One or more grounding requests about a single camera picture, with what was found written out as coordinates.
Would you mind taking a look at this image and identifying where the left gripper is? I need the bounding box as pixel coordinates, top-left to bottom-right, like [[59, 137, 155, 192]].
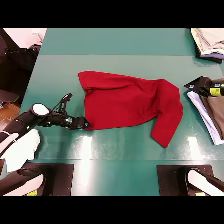
[[65, 115, 91, 131]]

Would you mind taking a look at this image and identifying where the red shirt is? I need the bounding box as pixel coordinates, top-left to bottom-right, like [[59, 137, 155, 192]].
[[77, 70, 185, 149]]

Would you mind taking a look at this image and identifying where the black garment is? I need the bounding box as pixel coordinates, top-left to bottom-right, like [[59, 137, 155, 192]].
[[183, 75, 224, 98]]

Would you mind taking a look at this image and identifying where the white garment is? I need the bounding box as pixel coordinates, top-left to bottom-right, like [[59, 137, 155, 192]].
[[186, 90, 224, 146]]

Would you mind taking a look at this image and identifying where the brown garment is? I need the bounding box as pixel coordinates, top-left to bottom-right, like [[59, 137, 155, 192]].
[[199, 78, 224, 142]]

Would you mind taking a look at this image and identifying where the dark garment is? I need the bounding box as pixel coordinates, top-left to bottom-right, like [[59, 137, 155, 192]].
[[194, 45, 224, 65]]

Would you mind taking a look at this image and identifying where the beige garment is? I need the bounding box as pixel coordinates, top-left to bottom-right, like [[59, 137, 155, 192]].
[[190, 28, 224, 56]]

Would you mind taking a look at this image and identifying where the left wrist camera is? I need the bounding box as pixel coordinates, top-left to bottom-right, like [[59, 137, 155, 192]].
[[51, 92, 74, 116]]

